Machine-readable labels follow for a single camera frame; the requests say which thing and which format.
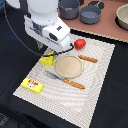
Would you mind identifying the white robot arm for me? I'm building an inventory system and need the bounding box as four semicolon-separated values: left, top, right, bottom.
6;0;70;52

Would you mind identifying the yellow butter box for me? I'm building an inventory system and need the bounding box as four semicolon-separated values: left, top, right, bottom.
21;78;44;94

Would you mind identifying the grey toy pot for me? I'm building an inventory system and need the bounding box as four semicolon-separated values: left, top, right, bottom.
58;0;84;20

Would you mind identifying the yellow toy cheese wedge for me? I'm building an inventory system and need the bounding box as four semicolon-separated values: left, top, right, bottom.
40;52;54;66

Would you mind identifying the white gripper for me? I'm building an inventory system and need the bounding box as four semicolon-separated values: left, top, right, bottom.
24;16;70;52

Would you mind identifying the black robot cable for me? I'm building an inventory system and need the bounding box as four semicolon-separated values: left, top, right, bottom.
2;0;76;58

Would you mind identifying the knife with wooden handle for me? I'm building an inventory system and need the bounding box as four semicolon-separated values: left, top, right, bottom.
78;55;98;63

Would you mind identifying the fork with wooden handle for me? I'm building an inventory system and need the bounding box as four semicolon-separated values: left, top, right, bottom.
44;71;85;89

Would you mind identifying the grey toy saucepan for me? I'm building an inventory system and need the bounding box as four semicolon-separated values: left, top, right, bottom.
80;0;104;24

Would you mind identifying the red toy tomato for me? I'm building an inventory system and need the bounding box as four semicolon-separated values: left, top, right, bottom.
74;39;86;50

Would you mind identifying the round beige plate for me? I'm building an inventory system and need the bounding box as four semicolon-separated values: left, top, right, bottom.
56;55;83;78

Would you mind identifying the beige bowl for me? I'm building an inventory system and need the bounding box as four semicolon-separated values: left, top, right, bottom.
116;4;128;30

